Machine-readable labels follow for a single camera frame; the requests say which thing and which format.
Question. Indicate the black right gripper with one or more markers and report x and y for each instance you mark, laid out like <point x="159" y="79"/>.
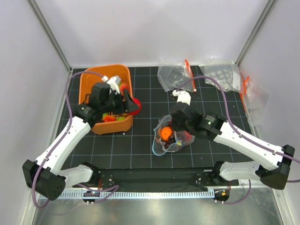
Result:
<point x="175" y="127"/>

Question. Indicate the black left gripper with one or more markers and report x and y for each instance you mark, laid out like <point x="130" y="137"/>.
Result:
<point x="128" y="106"/>

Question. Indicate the orange fruit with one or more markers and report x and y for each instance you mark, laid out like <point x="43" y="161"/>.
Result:
<point x="166" y="133"/>

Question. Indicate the orange plastic basket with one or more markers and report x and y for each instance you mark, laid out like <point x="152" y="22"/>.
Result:
<point x="87" y="80"/>

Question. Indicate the clear blue-zip bag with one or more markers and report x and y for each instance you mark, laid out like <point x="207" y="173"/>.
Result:
<point x="157" y="147"/>

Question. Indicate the purple grape bunch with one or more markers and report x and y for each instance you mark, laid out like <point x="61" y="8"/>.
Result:
<point x="167" y="144"/>

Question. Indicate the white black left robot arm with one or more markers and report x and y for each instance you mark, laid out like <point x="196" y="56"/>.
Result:
<point x="79" y="124"/>

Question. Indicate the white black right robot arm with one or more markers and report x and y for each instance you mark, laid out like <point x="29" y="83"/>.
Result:
<point x="270" y="164"/>

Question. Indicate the clear orange-zip bag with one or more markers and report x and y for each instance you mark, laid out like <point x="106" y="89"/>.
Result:
<point x="255" y="100"/>
<point x="172" y="75"/>

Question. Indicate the clear bag with white pieces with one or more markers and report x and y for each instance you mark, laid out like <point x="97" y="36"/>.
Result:
<point x="225" y="72"/>

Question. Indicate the clear orange-zip bag far right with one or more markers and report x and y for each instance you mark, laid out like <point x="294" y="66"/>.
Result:
<point x="255" y="100"/>

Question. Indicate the pink peach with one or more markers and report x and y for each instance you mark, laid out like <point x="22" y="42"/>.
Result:
<point x="123" y="87"/>

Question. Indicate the red orange tomato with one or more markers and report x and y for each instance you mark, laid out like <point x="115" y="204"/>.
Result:
<point x="109" y="118"/>

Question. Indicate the black grid mat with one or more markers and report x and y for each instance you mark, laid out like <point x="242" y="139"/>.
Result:
<point x="132" y="149"/>

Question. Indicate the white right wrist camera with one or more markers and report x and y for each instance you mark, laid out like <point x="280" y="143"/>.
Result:
<point x="181" y="96"/>

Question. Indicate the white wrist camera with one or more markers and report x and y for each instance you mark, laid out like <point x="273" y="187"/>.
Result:
<point x="181" y="96"/>
<point x="113" y="82"/>

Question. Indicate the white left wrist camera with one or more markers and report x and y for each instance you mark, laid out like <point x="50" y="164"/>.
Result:
<point x="113" y="82"/>

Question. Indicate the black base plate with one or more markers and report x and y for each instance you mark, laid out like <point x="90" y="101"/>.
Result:
<point x="202" y="177"/>

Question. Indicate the aluminium front rail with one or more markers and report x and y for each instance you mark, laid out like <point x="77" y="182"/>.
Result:
<point x="257" y="185"/>

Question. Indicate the right aluminium frame post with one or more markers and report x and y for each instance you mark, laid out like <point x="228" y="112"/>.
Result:
<point x="267" y="9"/>

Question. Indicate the aluminium frame post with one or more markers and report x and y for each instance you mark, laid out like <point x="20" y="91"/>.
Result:
<point x="267" y="9"/>
<point x="45" y="26"/>

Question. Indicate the left aluminium frame post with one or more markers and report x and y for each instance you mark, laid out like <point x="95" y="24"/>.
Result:
<point x="45" y="26"/>

